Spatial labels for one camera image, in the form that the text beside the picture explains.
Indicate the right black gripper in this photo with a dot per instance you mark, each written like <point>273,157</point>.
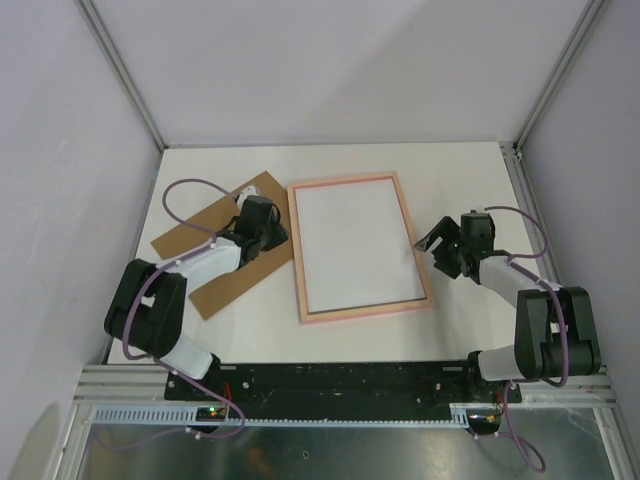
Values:
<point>445,228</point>

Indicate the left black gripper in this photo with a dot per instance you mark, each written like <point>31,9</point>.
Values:
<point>280,233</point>

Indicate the brown cardboard backing board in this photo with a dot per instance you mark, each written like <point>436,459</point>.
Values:
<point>222,291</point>

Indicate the pink wooden picture frame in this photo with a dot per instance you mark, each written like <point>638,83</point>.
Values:
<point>360,315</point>

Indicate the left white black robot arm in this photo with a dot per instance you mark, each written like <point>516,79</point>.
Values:
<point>146,313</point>

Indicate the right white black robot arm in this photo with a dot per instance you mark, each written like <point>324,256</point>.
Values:
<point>555,336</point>

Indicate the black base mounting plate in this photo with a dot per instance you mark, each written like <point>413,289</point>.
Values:
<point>367,392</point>

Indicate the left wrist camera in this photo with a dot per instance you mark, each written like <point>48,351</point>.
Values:
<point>250,190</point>

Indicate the aluminium frame rail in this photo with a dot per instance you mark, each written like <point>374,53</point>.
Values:
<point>102,36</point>

